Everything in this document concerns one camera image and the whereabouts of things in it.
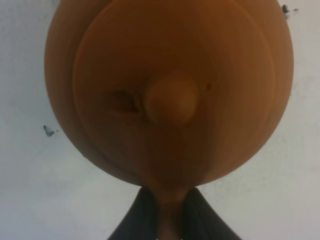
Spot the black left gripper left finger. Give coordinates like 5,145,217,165
108,187,159,240

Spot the brown clay teapot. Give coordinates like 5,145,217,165
44,0,294,240

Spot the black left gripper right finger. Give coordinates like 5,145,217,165
182,187,241,240

